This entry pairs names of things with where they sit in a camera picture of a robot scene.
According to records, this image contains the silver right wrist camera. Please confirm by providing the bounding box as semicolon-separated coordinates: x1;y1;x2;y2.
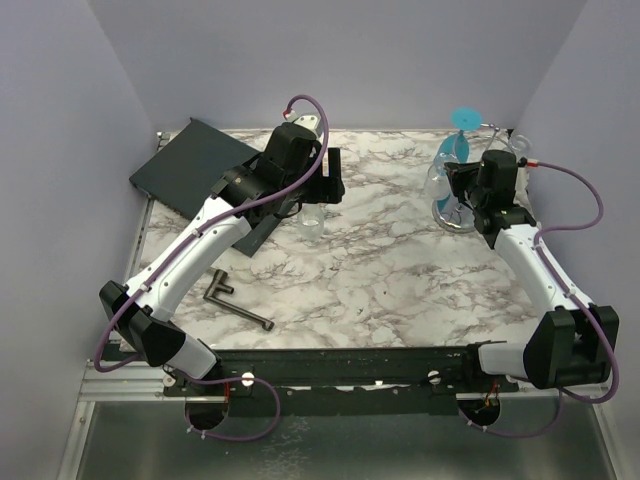
516;156;539;196

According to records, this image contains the blue wine glass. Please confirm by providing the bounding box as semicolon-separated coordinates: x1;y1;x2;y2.
435;107;483;210

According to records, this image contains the aluminium extrusion frame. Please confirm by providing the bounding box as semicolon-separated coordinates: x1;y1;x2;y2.
54;130;226;480

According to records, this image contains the chrome wine glass rack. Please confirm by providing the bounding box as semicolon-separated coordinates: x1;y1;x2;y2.
431;123;514;234

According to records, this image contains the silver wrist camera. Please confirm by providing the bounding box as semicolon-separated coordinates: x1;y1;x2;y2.
283;109;324;138
516;156;539;196

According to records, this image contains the dark grey flat box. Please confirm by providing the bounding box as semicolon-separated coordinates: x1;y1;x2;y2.
129;117;281;259

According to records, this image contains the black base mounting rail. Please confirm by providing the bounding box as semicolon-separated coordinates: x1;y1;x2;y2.
164;347;518;418

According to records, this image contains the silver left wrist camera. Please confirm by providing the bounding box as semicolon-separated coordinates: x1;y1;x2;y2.
283;109;324;138

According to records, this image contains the dark metal T-handle tool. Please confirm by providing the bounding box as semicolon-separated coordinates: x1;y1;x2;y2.
203;269;275;332

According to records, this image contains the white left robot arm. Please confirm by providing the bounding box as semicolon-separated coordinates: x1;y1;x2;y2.
99;114;345;395

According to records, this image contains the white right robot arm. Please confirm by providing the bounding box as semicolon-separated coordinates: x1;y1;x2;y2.
444;150;619;392

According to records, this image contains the clear ribbed wine glass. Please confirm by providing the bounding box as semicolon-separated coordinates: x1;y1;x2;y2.
297;204;325;242

